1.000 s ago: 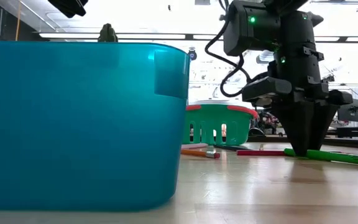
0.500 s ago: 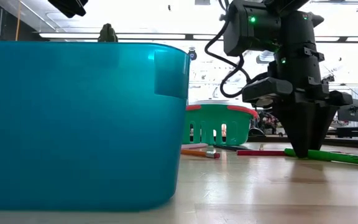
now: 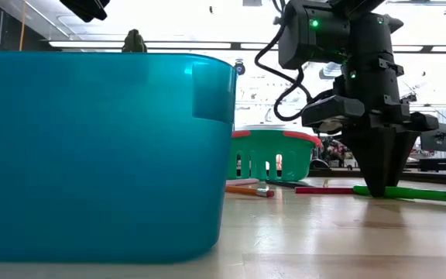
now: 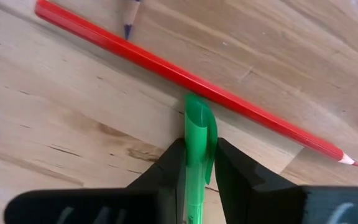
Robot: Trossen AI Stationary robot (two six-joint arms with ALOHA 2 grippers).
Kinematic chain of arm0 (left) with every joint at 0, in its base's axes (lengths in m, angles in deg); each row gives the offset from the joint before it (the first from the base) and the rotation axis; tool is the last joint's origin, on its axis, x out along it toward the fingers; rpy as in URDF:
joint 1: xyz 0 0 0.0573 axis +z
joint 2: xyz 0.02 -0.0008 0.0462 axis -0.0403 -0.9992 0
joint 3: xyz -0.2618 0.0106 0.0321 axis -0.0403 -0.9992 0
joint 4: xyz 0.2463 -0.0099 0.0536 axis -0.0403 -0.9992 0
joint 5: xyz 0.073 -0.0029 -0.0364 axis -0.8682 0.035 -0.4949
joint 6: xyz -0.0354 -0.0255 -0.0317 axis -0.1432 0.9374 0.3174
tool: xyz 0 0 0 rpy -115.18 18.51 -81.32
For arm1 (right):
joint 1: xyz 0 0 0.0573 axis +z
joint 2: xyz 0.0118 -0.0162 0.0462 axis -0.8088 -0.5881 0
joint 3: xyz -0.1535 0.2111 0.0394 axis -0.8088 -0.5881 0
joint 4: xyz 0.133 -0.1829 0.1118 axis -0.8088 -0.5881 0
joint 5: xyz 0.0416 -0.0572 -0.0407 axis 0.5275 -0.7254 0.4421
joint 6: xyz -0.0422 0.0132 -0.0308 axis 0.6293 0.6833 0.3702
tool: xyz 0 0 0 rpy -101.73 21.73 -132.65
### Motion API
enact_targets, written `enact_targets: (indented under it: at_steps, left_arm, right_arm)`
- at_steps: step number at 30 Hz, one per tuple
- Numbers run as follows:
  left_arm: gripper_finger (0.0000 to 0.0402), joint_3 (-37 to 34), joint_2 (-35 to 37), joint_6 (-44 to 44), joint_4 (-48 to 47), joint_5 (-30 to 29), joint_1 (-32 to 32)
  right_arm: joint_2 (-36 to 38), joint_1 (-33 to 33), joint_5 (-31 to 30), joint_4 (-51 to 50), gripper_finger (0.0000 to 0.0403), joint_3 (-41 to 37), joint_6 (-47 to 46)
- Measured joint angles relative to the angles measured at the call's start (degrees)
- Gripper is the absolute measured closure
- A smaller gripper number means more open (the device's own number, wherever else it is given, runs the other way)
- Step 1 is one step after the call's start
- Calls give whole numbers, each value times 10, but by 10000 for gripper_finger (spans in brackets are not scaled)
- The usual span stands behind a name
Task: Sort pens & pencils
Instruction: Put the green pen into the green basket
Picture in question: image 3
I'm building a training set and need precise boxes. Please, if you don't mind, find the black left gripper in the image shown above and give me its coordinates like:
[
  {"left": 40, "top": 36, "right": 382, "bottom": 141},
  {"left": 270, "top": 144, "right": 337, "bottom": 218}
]
[{"left": 59, "top": 0, "right": 111, "bottom": 23}]

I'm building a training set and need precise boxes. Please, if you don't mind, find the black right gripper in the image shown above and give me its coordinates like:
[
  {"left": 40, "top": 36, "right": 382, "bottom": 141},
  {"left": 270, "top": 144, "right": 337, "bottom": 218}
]
[{"left": 302, "top": 92, "right": 440, "bottom": 198}]

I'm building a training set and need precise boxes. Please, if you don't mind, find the green pen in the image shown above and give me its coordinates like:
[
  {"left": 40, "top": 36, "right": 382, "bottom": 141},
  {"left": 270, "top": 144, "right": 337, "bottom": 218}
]
[{"left": 352, "top": 184, "right": 446, "bottom": 205}]

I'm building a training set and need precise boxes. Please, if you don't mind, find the red pencil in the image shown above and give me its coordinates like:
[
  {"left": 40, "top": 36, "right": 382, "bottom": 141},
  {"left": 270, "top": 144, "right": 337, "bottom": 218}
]
[{"left": 294, "top": 186, "right": 356, "bottom": 195}]

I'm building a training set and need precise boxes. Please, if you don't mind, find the yellow pencil with pink eraser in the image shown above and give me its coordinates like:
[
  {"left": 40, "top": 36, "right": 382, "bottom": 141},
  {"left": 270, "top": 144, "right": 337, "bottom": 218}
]
[{"left": 225, "top": 185, "right": 276, "bottom": 198}]

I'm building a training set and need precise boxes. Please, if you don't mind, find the pink pen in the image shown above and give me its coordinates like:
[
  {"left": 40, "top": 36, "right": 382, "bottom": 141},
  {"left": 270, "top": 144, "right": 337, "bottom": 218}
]
[{"left": 225, "top": 177, "right": 261, "bottom": 188}]

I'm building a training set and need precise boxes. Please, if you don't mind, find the black computer monitor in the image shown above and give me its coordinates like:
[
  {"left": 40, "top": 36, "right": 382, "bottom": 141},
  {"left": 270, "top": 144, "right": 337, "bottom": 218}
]
[{"left": 419, "top": 122, "right": 446, "bottom": 153}]

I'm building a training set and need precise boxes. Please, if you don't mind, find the black background desk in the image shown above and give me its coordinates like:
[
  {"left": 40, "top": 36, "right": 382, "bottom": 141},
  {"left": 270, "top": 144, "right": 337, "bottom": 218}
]
[{"left": 418, "top": 156, "right": 446, "bottom": 174}]

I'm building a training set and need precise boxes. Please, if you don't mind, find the green cactus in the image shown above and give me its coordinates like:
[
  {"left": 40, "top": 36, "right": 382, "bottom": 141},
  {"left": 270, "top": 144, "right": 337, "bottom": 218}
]
[{"left": 121, "top": 29, "right": 148, "bottom": 53}]

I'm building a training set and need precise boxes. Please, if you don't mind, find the black pencil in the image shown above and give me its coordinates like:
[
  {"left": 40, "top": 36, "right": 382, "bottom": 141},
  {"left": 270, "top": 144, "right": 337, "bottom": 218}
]
[{"left": 265, "top": 179, "right": 314, "bottom": 189}]

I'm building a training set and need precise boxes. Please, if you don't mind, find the green basket with red rim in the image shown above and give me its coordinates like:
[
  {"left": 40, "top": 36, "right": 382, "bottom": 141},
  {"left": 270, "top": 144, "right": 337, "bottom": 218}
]
[{"left": 226, "top": 129, "right": 323, "bottom": 182}]

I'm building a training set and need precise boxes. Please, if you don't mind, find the blue plastic bin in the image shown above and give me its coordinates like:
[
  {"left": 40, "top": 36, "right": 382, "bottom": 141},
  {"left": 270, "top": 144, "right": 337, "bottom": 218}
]
[{"left": 0, "top": 50, "right": 238, "bottom": 265}]

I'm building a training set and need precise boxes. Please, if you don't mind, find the overhead beam with lights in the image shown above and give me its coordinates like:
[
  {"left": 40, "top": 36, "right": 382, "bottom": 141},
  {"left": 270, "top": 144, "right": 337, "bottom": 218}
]
[{"left": 48, "top": 40, "right": 446, "bottom": 54}]

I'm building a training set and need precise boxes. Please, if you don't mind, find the yellow hanging cable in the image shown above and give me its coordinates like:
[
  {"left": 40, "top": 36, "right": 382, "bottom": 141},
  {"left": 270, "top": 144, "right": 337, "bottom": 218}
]
[{"left": 19, "top": 0, "right": 28, "bottom": 51}]

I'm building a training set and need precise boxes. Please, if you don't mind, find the black hanging camera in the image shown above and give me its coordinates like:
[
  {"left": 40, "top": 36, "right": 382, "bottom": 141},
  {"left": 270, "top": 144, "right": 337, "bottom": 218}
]
[{"left": 233, "top": 59, "right": 247, "bottom": 77}]

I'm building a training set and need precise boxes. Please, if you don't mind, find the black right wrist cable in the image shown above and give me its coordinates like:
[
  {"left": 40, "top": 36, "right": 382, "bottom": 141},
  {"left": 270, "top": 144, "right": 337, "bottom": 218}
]
[{"left": 254, "top": 0, "right": 314, "bottom": 122}]

